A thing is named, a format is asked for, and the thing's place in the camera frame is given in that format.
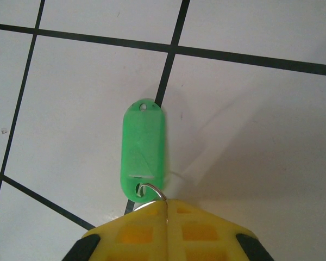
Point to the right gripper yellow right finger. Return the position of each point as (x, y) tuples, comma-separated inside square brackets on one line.
[(206, 239)]

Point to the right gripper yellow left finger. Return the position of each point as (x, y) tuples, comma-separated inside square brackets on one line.
[(125, 239)]

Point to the green plastic key tag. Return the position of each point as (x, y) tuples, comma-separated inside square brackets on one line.
[(144, 141)]

